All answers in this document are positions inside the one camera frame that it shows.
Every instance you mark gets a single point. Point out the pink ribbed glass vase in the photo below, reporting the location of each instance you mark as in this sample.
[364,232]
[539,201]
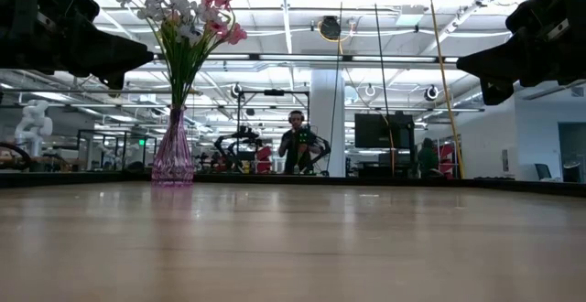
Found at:
[173,155]

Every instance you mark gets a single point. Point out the white square pillar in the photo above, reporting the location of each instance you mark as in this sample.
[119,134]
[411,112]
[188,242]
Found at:
[327,91]

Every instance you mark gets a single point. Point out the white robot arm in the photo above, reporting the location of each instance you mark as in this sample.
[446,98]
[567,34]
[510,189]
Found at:
[34,123]

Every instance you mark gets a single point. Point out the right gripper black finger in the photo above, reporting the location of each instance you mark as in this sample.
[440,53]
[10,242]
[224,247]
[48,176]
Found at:
[499,61]

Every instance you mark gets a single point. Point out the red background box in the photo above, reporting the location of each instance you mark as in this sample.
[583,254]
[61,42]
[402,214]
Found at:
[264,158]

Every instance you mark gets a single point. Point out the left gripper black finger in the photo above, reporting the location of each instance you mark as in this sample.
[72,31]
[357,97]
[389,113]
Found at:
[110,55]

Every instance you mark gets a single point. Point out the black monitor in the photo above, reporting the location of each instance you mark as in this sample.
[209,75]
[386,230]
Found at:
[375,130]

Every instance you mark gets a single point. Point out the red storage bins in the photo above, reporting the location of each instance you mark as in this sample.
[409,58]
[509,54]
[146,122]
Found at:
[448,155]

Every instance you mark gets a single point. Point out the person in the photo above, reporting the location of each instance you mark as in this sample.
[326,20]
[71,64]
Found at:
[428,158]
[293,151]

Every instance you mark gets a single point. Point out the long horizontal light bar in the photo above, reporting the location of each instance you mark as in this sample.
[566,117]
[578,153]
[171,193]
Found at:
[320,57]

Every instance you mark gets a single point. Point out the pink blossom flower bunch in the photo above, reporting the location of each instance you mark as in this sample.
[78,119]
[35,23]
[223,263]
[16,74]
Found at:
[233,34]

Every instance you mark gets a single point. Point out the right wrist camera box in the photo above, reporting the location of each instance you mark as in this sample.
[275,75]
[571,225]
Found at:
[495,93]

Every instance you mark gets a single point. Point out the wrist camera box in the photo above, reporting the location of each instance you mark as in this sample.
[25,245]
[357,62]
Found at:
[495,93]
[114,81]

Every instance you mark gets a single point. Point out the white veined flower bunch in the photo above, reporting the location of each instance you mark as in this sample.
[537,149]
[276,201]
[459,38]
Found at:
[181,7]

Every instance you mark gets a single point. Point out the black background station frame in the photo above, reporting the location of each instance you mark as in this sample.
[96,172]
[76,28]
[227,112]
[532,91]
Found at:
[274,92]

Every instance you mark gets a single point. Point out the black background robot arms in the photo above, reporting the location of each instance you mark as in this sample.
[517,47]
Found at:
[242,135]

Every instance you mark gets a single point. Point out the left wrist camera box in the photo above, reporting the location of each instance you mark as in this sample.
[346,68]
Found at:
[114,81]

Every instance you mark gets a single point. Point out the black office chair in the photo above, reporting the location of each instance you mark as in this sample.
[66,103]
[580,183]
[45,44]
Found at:
[543,171]

